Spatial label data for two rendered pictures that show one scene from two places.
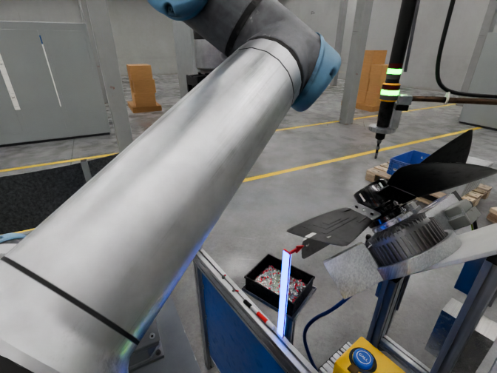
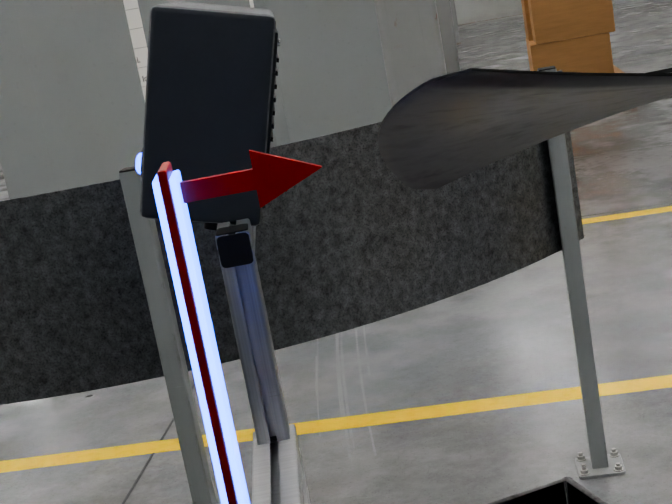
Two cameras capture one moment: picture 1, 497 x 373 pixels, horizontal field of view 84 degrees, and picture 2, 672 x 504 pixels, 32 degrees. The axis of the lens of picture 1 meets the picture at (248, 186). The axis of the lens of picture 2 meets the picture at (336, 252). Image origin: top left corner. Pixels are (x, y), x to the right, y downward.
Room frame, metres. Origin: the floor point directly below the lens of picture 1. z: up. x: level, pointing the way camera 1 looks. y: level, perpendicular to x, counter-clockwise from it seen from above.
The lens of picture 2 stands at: (0.22, -0.43, 1.25)
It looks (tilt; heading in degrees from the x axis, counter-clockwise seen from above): 13 degrees down; 36
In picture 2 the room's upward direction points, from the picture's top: 10 degrees counter-clockwise
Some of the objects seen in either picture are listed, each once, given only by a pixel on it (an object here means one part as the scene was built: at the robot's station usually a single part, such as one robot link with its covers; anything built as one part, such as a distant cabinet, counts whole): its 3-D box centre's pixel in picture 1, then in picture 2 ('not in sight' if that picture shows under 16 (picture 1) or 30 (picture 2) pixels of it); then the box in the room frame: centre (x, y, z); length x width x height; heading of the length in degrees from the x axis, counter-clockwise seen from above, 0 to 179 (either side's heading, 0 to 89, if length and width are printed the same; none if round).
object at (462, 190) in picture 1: (458, 175); not in sight; (3.00, -2.49, 0.31); 0.60 x 0.42 x 0.33; 125
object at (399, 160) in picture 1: (414, 166); not in sight; (3.42, -2.21, 0.25); 0.60 x 0.41 x 0.22; 125
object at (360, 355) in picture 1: (362, 359); not in sight; (0.36, -0.24, 1.08); 0.04 x 0.04 x 0.02
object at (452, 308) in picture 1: (460, 338); not in sight; (0.64, -0.76, 0.73); 0.15 x 0.09 x 0.22; 37
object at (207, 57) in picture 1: (221, 57); not in sight; (0.46, 0.04, 1.65); 0.08 x 0.08 x 0.05
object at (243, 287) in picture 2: not in sight; (253, 335); (0.98, 0.23, 0.96); 0.03 x 0.03 x 0.20; 37
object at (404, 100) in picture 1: (389, 113); not in sight; (0.77, -0.39, 1.50); 0.09 x 0.07 x 0.10; 72
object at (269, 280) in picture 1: (278, 285); not in sight; (0.80, -0.12, 0.83); 0.19 x 0.14 x 0.04; 52
